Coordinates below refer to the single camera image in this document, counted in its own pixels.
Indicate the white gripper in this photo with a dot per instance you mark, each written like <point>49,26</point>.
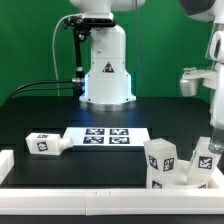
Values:
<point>216,53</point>

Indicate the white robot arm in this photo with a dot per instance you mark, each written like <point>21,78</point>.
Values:
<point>107,82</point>

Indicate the white marker board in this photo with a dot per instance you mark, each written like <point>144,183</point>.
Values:
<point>102,136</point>

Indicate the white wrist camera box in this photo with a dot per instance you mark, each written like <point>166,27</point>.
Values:
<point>189,81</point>

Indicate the black camera stand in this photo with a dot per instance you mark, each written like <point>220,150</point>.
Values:
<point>82,24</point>

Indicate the white left fence rail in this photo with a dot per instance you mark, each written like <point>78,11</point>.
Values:
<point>6,163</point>

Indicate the white front fence rail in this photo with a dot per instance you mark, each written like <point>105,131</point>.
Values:
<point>110,202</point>

